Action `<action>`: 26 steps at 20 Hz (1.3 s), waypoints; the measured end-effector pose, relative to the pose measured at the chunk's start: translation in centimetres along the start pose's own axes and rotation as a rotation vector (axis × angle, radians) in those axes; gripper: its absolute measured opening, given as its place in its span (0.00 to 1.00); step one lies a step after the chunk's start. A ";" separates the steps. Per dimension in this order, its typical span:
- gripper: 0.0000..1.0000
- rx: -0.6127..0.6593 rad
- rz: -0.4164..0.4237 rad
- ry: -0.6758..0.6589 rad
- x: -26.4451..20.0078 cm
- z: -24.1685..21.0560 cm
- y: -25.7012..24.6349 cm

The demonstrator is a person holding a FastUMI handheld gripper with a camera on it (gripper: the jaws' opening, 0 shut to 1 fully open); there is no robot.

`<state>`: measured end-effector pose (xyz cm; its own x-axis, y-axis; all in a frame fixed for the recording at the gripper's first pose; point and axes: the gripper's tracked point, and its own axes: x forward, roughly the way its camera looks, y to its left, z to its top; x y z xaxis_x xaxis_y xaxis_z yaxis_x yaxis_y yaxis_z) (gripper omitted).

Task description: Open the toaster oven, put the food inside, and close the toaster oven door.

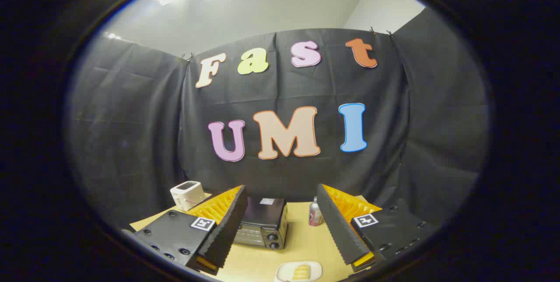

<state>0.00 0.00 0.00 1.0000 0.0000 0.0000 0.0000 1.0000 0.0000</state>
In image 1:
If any white pop-up toaster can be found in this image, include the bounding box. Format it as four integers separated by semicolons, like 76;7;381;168
170;181;206;212

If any black toaster oven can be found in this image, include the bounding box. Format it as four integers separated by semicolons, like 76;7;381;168
233;197;289;250

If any white square plate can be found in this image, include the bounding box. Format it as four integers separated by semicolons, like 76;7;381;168
274;261;323;282

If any pink labelled bottle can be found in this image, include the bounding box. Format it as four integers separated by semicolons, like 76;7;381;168
308;197;323;227

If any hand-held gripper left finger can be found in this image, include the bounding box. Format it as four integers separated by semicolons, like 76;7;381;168
122;185;248;276

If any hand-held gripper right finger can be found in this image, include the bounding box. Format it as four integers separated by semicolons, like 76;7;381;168
316;183;438;274

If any sliced yellow bread loaf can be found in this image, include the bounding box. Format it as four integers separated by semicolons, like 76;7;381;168
292;264;312;281

